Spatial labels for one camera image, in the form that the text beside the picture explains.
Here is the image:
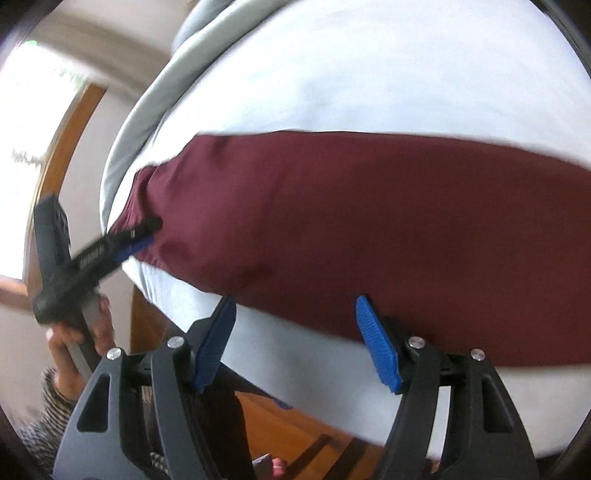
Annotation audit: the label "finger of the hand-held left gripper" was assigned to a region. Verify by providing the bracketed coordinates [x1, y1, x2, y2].
[99, 216, 164, 265]

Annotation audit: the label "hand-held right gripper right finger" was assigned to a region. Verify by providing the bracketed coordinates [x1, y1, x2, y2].
[355, 294, 541, 480]

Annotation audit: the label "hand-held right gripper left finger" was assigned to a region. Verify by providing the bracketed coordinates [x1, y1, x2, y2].
[52, 294, 257, 480]

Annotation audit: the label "maroon pants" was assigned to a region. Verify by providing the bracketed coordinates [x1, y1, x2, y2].
[111, 130, 591, 367]

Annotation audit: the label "person's left forearm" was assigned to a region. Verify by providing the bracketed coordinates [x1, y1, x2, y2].
[14, 367, 83, 467]

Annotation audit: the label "person's left hand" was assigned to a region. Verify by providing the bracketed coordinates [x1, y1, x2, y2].
[46, 295, 117, 400]

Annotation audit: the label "grey duvet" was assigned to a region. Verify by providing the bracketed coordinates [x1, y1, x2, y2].
[99, 0, 241, 232]

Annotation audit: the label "bright window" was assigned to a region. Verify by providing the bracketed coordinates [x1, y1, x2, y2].
[0, 41, 88, 282]

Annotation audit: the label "white plush bed blanket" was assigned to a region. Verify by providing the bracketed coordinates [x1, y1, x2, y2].
[99, 0, 591, 462]

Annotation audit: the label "wooden bed frame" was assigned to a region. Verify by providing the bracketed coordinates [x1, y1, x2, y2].
[130, 285, 185, 356]

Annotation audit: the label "wooden window frame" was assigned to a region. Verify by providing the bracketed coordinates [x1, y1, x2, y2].
[23, 83, 108, 315]

